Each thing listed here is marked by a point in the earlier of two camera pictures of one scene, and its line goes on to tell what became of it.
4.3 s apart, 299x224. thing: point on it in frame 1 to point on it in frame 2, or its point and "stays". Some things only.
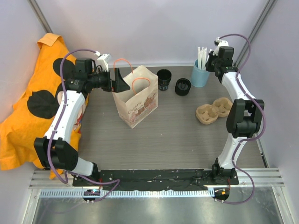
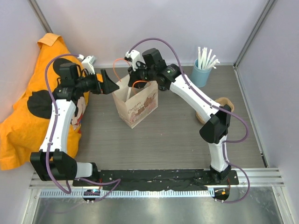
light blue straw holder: (199, 78) stays
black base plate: (149, 179) stays
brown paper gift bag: (142, 98) stays
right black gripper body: (212, 62) to (140, 74)
